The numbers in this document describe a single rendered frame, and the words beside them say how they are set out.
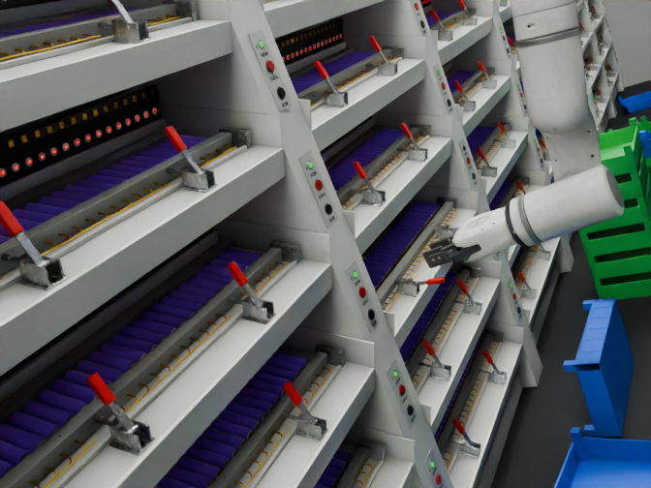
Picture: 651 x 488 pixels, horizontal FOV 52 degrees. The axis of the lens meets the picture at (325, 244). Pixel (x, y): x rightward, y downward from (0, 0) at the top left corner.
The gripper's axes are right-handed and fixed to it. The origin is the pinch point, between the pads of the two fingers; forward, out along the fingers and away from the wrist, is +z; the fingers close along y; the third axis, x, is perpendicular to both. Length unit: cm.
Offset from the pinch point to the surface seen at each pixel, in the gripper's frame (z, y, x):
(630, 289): -3, -94, 62
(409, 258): 14.4, -15.0, 3.6
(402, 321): 10.8, 5.3, 8.5
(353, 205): 11.7, -1.2, -14.1
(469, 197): 11, -50, 5
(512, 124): 14, -120, 4
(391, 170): 11.4, -21.3, -13.9
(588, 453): 2, -21, 63
